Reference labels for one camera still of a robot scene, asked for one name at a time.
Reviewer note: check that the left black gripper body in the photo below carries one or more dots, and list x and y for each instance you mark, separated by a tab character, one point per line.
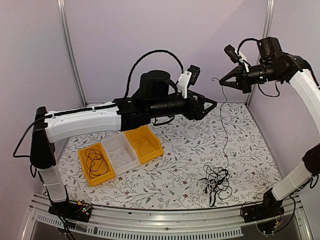
190	113

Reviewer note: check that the near yellow plastic bin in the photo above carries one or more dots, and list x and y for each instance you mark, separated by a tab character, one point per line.
95	164

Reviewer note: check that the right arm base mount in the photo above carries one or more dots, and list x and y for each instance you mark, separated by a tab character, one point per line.
262	211

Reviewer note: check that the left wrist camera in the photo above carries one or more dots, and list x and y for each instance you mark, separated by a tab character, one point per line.
187	78

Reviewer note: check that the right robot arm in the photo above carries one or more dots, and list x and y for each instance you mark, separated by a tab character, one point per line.
277	65

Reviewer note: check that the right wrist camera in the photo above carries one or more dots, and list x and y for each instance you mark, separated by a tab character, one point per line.
237	57

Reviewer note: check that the left aluminium frame post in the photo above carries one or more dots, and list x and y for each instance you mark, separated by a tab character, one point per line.
61	7

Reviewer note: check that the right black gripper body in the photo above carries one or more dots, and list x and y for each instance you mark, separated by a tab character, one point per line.
246	83

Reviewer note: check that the floral table cloth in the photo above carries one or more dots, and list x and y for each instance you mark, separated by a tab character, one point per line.
227	137

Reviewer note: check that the yellow plastic bin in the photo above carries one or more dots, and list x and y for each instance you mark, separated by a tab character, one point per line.
95	164
145	143

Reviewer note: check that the white translucent plastic bin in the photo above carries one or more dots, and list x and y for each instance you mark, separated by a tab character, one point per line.
121	154

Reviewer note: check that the far yellow plastic bin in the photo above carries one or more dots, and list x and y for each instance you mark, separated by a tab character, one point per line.
145	143

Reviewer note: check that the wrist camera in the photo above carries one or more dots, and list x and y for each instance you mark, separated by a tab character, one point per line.
237	57
187	78

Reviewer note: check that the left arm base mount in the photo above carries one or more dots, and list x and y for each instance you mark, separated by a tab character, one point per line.
70	210

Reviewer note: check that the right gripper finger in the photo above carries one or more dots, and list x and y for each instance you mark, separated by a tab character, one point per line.
231	84
233	74

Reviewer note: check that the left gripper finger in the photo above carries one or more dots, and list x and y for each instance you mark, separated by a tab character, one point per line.
206	110
201	99

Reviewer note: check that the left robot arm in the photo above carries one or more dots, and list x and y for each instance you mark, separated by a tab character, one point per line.
157	96

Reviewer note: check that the front aluminium rail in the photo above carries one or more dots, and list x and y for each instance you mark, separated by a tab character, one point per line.
114	223

